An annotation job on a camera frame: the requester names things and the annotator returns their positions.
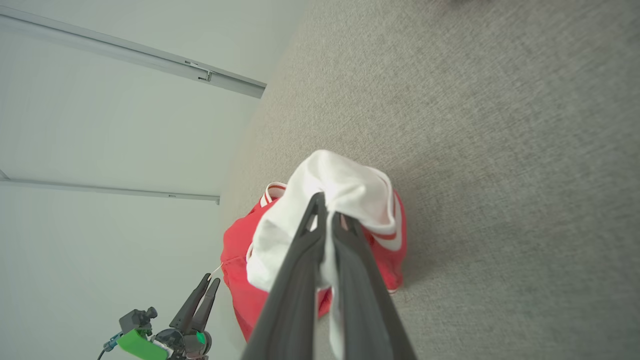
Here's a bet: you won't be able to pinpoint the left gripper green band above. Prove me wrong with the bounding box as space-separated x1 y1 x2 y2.
117 272 221 360

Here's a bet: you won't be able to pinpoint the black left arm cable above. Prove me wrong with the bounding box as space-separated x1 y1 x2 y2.
96 331 124 360

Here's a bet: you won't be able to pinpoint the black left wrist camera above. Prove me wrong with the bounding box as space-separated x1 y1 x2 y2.
118 306 159 335

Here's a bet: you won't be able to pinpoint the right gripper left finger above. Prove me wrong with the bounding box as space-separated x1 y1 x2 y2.
241 192 329 360

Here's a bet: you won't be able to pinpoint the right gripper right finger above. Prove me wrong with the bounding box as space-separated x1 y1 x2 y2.
330 212 419 360

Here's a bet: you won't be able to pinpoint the grey metal frame post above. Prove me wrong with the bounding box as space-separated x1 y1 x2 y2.
0 5 268 100

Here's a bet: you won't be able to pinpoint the red jersey white sleeves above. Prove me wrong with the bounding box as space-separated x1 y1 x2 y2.
221 149 408 360

